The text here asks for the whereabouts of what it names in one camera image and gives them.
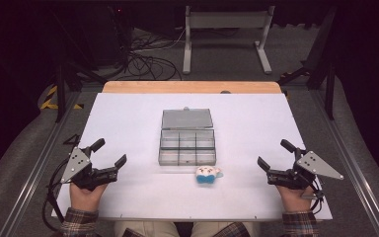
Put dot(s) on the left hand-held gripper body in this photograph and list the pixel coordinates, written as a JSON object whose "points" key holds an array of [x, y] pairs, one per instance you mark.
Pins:
{"points": [[79, 164]]}

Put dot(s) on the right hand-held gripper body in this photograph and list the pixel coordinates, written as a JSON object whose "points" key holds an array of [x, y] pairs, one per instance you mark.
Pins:
{"points": [[312, 164]]}

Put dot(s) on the person's left hand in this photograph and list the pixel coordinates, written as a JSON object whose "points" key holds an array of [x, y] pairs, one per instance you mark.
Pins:
{"points": [[84, 199]]}

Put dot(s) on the person's right hand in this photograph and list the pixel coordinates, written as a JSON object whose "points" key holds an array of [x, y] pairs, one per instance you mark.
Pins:
{"points": [[296, 199]]}

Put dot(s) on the white table sheet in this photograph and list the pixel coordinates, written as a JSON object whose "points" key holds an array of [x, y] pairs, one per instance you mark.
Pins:
{"points": [[243, 131]]}

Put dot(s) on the white and blue plush toy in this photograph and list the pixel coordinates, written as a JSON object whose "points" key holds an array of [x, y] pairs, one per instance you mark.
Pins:
{"points": [[207, 174]]}

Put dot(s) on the yellow and black floor tape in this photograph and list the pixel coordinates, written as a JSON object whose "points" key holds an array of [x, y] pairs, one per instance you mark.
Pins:
{"points": [[51, 100]]}

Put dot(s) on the clear plastic compartment box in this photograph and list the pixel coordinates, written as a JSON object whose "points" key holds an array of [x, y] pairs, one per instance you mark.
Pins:
{"points": [[187, 144]]}

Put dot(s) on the black tripod stand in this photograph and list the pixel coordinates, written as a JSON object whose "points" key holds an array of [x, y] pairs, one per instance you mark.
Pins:
{"points": [[60, 85]]}

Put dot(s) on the black angled stand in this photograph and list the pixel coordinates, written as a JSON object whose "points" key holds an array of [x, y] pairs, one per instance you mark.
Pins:
{"points": [[322, 62]]}

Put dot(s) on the grey metal stand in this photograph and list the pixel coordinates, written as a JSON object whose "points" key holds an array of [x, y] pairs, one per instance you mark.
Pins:
{"points": [[225, 21]]}

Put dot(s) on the small black triangular bracket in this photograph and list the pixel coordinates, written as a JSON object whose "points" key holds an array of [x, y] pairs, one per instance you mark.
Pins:
{"points": [[72, 141]]}

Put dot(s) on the aluminium rail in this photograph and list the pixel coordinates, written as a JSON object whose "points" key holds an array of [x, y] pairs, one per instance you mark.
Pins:
{"points": [[33, 177], [352, 171]]}

